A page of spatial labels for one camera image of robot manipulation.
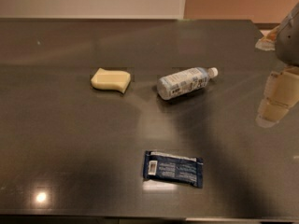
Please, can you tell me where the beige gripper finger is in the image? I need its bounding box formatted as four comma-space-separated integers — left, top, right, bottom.
256, 66, 299, 128
255, 27, 278, 51

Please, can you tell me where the clear plastic water bottle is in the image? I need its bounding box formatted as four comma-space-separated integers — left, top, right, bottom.
157, 67, 219, 100

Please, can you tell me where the dark blue snack wrapper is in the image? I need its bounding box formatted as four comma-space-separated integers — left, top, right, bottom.
143, 151, 204, 189

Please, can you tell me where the yellow sponge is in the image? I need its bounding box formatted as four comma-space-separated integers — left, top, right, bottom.
91, 68, 131, 93

